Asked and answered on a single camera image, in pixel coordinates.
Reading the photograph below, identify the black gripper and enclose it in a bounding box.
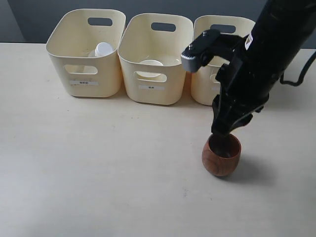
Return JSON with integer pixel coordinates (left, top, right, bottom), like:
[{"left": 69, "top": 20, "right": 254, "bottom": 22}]
[{"left": 211, "top": 35, "right": 286, "bottom": 136}]

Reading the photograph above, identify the brown wooden cup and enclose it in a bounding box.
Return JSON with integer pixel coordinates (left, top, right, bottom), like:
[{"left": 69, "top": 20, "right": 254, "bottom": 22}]
[{"left": 201, "top": 134, "right": 241, "bottom": 177}]

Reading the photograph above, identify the white paper cup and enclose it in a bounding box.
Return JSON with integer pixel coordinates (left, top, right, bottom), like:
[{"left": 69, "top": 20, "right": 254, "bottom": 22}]
[{"left": 135, "top": 59, "right": 166, "bottom": 81}]

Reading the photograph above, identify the clear plastic bottle white cap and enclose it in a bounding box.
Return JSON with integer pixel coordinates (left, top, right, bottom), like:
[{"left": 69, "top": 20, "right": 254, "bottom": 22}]
[{"left": 71, "top": 42, "right": 115, "bottom": 75}]

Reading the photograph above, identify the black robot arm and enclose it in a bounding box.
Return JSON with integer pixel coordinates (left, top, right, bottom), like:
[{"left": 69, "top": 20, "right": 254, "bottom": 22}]
[{"left": 211, "top": 0, "right": 316, "bottom": 137}]

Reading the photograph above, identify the right cream plastic bin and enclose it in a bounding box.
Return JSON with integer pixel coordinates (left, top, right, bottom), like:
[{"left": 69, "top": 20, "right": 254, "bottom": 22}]
[{"left": 191, "top": 15, "right": 255, "bottom": 106}]

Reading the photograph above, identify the cream plastic bin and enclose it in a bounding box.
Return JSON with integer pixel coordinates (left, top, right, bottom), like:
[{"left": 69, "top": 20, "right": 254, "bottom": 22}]
[
  {"left": 46, "top": 8, "right": 126, "bottom": 98},
  {"left": 118, "top": 13, "right": 194, "bottom": 105},
  {"left": 191, "top": 15, "right": 255, "bottom": 106}
]

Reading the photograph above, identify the middle cream plastic bin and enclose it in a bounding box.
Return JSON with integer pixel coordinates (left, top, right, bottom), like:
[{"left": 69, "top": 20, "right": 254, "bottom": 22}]
[{"left": 118, "top": 13, "right": 194, "bottom": 105}]

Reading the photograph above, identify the left cream plastic bin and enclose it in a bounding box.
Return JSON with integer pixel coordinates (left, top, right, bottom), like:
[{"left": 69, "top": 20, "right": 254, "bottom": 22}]
[{"left": 46, "top": 8, "right": 126, "bottom": 98}]

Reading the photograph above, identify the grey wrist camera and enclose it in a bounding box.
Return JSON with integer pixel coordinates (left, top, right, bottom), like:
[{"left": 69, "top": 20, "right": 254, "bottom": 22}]
[{"left": 181, "top": 29, "right": 221, "bottom": 73}]

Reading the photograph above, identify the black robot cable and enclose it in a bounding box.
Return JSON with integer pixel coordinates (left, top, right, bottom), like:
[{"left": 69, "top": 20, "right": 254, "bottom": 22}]
[{"left": 279, "top": 51, "right": 316, "bottom": 87}]

